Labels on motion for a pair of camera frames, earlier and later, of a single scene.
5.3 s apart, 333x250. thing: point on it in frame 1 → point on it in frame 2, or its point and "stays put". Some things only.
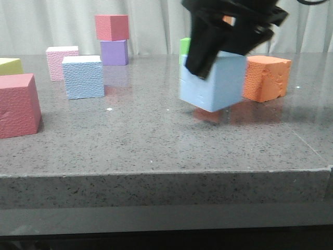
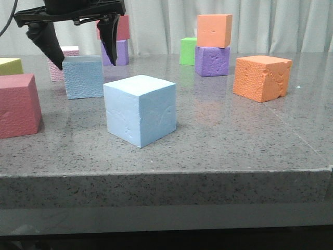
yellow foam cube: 10,66 stays put
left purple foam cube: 114,52 stays put
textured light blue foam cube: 84,76 stays put
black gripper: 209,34 → 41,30
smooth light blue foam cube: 223,86 → 141,109
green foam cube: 184,47 stays put
